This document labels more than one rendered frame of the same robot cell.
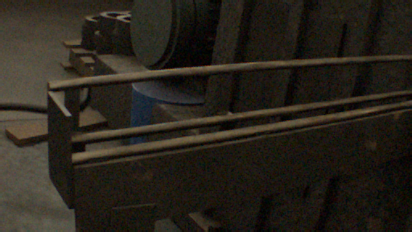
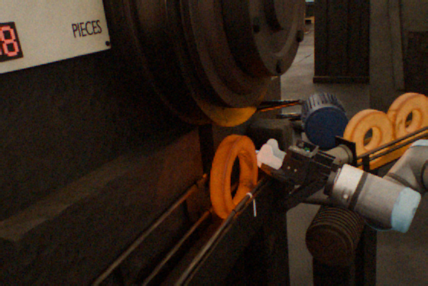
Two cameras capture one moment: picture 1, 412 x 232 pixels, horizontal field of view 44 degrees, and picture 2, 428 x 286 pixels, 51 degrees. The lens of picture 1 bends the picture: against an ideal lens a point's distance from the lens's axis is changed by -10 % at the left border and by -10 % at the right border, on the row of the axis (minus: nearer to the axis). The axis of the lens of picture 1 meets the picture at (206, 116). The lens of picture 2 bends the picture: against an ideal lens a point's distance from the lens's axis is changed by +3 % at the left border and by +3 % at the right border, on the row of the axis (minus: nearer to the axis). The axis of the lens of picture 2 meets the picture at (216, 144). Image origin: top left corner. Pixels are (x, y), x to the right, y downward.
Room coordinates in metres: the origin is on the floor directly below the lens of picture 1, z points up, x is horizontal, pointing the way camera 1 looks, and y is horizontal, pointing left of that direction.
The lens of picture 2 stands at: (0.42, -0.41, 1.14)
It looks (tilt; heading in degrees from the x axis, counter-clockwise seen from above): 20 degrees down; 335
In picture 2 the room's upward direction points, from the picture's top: 6 degrees counter-clockwise
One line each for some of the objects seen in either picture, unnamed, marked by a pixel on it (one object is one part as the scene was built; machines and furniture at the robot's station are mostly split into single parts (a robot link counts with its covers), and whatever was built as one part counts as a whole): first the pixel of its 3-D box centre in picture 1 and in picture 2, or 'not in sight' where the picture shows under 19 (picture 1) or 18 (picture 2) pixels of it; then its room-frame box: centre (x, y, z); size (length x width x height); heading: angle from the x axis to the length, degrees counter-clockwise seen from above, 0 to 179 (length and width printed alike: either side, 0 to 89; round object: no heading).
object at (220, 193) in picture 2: not in sight; (235, 177); (1.20, -0.82, 0.75); 0.18 x 0.03 x 0.18; 126
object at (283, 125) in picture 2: not in sight; (270, 165); (1.34, -1.00, 0.68); 0.11 x 0.08 x 0.24; 35
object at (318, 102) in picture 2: not in sight; (322, 118); (2.83, -2.42, 0.17); 0.57 x 0.31 x 0.34; 145
